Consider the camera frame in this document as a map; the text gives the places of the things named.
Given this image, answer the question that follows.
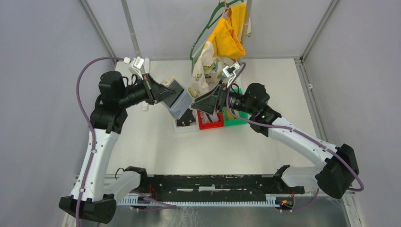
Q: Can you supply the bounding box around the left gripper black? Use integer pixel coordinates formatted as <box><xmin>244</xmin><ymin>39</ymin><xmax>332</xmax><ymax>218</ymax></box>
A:
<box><xmin>118</xmin><ymin>72</ymin><xmax>176</xmax><ymax>108</ymax></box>

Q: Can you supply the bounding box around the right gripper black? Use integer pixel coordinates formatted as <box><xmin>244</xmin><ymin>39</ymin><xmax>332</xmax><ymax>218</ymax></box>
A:
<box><xmin>191</xmin><ymin>80</ymin><xmax>256</xmax><ymax>115</ymax></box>

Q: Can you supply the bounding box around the beige card holder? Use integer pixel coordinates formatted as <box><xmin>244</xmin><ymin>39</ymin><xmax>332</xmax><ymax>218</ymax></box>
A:
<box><xmin>162</xmin><ymin>78</ymin><xmax>193</xmax><ymax>119</ymax></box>

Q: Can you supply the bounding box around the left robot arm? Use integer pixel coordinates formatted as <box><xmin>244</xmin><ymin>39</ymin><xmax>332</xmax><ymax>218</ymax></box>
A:
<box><xmin>59</xmin><ymin>71</ymin><xmax>176</xmax><ymax>226</ymax></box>

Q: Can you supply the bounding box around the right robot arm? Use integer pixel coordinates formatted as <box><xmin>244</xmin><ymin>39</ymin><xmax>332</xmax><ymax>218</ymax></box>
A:
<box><xmin>191</xmin><ymin>83</ymin><xmax>364</xmax><ymax>199</ymax></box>

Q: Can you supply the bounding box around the white card with stripe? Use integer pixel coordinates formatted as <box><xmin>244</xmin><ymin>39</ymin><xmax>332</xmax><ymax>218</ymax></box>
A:
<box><xmin>201</xmin><ymin>112</ymin><xmax>219</xmax><ymax>124</ymax></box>

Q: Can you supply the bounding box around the black card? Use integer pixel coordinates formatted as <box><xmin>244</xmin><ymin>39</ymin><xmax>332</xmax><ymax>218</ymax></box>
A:
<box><xmin>176</xmin><ymin>109</ymin><xmax>196</xmax><ymax>127</ymax></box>

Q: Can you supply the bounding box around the red plastic bin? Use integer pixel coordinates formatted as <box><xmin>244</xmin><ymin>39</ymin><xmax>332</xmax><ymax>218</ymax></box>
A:
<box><xmin>197</xmin><ymin>111</ymin><xmax>224</xmax><ymax>130</ymax></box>

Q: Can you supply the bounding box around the clear plastic bin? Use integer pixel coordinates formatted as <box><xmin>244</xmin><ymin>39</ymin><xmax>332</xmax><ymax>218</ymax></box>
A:
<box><xmin>174</xmin><ymin>109</ymin><xmax>200</xmax><ymax>133</ymax></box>

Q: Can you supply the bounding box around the left white rack foot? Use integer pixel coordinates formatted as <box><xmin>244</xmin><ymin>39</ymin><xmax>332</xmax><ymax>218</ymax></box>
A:
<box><xmin>141</xmin><ymin>58</ymin><xmax>150</xmax><ymax>112</ymax></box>

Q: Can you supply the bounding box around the green plastic bin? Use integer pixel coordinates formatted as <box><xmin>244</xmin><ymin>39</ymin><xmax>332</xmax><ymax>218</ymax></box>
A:
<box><xmin>223</xmin><ymin>88</ymin><xmax>249</xmax><ymax>127</ymax></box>

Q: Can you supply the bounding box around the left metal rack pole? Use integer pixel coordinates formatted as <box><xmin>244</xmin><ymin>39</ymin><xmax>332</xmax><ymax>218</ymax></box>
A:
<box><xmin>121</xmin><ymin>0</ymin><xmax>141</xmax><ymax>56</ymax></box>

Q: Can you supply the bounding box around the metal rack pole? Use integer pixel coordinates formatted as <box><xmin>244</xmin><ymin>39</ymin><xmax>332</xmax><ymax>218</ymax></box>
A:
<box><xmin>121</xmin><ymin>0</ymin><xmax>141</xmax><ymax>56</ymax></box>
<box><xmin>240</xmin><ymin>0</ymin><xmax>253</xmax><ymax>49</ymax></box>

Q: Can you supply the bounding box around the yellow patterned garment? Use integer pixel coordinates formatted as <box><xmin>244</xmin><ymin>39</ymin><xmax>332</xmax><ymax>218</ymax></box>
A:
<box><xmin>188</xmin><ymin>2</ymin><xmax>246</xmax><ymax>98</ymax></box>

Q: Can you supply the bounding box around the green clothes hanger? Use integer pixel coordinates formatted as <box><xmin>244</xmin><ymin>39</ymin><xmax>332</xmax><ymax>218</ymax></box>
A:
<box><xmin>189</xmin><ymin>0</ymin><xmax>244</xmax><ymax>62</ymax></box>

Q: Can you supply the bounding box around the right metal rack pole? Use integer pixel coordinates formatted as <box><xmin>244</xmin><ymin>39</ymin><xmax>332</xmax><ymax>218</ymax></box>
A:
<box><xmin>240</xmin><ymin>0</ymin><xmax>253</xmax><ymax>49</ymax></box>

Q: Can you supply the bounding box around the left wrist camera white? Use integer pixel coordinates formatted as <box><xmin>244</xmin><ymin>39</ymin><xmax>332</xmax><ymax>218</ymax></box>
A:
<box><xmin>123</xmin><ymin>56</ymin><xmax>145</xmax><ymax>80</ymax></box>

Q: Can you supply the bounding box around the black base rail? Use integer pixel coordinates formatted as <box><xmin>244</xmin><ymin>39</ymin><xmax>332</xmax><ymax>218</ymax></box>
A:
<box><xmin>135</xmin><ymin>175</ymin><xmax>305</xmax><ymax>202</ymax></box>

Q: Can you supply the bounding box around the white slotted cable duct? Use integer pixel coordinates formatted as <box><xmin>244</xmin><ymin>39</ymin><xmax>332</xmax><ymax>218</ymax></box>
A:
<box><xmin>118</xmin><ymin>194</ymin><xmax>279</xmax><ymax>208</ymax></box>

